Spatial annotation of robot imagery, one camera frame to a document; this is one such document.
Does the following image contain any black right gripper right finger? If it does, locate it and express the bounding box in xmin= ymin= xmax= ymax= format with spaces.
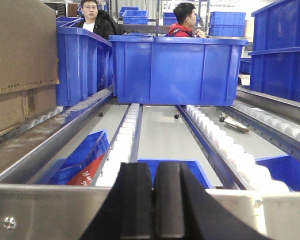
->
xmin=154 ymin=161 xmax=267 ymax=240

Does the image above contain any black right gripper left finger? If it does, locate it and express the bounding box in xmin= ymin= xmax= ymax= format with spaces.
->
xmin=80 ymin=162 xmax=154 ymax=240

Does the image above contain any brown cardboard carton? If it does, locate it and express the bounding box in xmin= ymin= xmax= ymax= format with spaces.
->
xmin=0 ymin=0 xmax=59 ymax=137

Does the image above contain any lower blue bin middle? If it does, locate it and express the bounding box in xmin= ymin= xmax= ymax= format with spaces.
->
xmin=137 ymin=159 xmax=215 ymax=190

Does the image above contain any red snack bag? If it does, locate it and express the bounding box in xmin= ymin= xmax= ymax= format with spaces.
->
xmin=66 ymin=154 xmax=105 ymax=186

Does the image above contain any white roller track left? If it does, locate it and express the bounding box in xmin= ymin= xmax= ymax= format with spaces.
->
xmin=92 ymin=103 xmax=140 ymax=187

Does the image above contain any white roller track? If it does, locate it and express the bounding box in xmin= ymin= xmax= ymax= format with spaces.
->
xmin=225 ymin=101 xmax=300 ymax=161
xmin=92 ymin=103 xmax=140 ymax=187
xmin=175 ymin=105 xmax=291 ymax=193

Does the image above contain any white roller track middle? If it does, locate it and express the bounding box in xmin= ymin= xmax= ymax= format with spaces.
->
xmin=175 ymin=105 xmax=291 ymax=193

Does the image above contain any lower blue bin left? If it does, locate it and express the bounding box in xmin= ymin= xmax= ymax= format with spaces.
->
xmin=37 ymin=129 xmax=109 ymax=185

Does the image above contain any steel lane divider left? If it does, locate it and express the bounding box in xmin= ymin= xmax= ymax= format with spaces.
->
xmin=0 ymin=85 xmax=114 ymax=184

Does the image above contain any steel lane divider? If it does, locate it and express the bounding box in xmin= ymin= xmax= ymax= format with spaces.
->
xmin=236 ymin=86 xmax=300 ymax=125
xmin=0 ymin=85 xmax=114 ymax=184

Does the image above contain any lower blue bin right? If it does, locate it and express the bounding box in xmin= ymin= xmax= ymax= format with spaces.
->
xmin=255 ymin=154 xmax=300 ymax=192

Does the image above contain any white roller track right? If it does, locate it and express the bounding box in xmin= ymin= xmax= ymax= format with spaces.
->
xmin=225 ymin=101 xmax=300 ymax=161

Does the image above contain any blue plastic bin centre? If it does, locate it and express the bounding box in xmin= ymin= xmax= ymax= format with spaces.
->
xmin=109 ymin=35 xmax=248 ymax=106

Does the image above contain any blue plastic bin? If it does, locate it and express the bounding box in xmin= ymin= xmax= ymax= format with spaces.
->
xmin=56 ymin=26 xmax=113 ymax=107
xmin=109 ymin=35 xmax=248 ymax=106

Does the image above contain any steel lane divider right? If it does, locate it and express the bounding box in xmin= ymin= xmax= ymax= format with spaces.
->
xmin=236 ymin=86 xmax=300 ymax=125

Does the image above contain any blue plastic bin left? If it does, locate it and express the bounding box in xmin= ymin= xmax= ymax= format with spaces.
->
xmin=56 ymin=26 xmax=113 ymax=107

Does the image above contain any stacked blue bins right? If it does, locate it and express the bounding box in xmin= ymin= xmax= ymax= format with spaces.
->
xmin=249 ymin=0 xmax=300 ymax=103

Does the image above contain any stacked blue crates background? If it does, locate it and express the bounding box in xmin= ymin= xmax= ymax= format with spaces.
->
xmin=208 ymin=11 xmax=246 ymax=37

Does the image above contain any man in black jacket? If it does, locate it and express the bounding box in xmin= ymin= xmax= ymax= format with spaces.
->
xmin=74 ymin=0 xmax=120 ymax=40

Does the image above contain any man in red hoodie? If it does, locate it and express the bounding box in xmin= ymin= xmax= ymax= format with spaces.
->
xmin=165 ymin=2 xmax=206 ymax=38

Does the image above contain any blue crate background centre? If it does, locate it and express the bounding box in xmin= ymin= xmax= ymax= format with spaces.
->
xmin=119 ymin=6 xmax=149 ymax=25

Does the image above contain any steel shelf front rail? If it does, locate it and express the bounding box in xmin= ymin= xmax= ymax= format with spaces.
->
xmin=0 ymin=184 xmax=300 ymax=240

